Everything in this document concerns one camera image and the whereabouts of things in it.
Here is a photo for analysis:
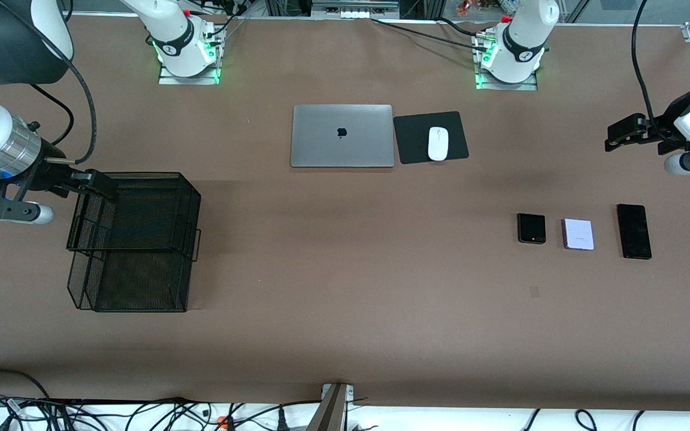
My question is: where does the black mouse pad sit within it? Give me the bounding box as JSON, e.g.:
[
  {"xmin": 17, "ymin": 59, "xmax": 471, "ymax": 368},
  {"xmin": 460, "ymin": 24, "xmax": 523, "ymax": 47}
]
[{"xmin": 393, "ymin": 111, "xmax": 470, "ymax": 165}]

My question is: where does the large black smartphone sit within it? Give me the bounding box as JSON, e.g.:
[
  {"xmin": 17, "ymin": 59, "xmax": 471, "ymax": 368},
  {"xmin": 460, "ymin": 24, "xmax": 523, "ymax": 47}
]
[{"xmin": 616, "ymin": 204, "xmax": 652, "ymax": 260}]

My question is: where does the white power strip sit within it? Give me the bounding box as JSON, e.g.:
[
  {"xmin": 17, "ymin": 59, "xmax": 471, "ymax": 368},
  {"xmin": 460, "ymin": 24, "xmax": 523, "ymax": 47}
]
[{"xmin": 311, "ymin": 0, "xmax": 400, "ymax": 19}]

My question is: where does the silver closed laptop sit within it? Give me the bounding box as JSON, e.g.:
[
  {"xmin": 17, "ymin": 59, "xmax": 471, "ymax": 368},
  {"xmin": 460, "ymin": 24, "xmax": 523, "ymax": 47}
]
[{"xmin": 290, "ymin": 105, "xmax": 395, "ymax": 168}]

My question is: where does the lavender flip phone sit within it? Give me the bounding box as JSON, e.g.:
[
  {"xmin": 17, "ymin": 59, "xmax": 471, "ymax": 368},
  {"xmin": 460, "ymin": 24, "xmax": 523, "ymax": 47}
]
[{"xmin": 562, "ymin": 218, "xmax": 595, "ymax": 251}]

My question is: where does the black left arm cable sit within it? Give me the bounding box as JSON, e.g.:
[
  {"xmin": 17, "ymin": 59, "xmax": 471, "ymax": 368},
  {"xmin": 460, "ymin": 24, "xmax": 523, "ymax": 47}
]
[{"xmin": 631, "ymin": 0, "xmax": 690, "ymax": 150}]

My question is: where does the small black flip phone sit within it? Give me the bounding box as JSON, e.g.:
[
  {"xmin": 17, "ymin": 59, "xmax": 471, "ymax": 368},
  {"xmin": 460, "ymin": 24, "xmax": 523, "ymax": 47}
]
[{"xmin": 517, "ymin": 213, "xmax": 546, "ymax": 244}]

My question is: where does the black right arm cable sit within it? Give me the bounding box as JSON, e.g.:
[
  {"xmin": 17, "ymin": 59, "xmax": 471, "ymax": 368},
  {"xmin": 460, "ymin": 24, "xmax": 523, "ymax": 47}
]
[{"xmin": 0, "ymin": 0, "xmax": 98, "ymax": 166}]

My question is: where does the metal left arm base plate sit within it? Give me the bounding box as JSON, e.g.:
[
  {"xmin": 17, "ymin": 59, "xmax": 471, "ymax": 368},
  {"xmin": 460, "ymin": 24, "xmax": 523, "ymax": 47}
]
[{"xmin": 474, "ymin": 33, "xmax": 538, "ymax": 92}]

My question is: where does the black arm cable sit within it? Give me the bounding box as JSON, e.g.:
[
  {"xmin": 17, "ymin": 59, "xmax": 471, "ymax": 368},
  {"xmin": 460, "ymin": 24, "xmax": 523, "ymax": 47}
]
[
  {"xmin": 631, "ymin": 0, "xmax": 690, "ymax": 150},
  {"xmin": 0, "ymin": 0, "xmax": 98, "ymax": 166}
]

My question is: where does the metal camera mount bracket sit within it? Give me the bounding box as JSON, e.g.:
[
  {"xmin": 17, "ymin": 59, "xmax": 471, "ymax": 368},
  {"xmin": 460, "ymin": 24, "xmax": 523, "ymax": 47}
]
[{"xmin": 306, "ymin": 383, "xmax": 355, "ymax": 431}]

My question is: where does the white computer mouse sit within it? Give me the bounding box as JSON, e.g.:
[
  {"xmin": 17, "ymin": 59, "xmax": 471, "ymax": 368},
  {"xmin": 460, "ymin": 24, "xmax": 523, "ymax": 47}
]
[{"xmin": 428, "ymin": 126, "xmax": 450, "ymax": 162}]

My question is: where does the black table cable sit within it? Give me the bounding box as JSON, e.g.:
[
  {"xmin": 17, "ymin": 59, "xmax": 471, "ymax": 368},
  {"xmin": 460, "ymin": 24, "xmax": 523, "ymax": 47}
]
[{"xmin": 371, "ymin": 18, "xmax": 489, "ymax": 52}]

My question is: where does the black mesh two-tier tray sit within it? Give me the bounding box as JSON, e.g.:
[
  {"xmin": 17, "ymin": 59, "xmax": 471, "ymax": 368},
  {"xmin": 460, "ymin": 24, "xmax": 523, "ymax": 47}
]
[{"xmin": 66, "ymin": 172, "xmax": 202, "ymax": 313}]

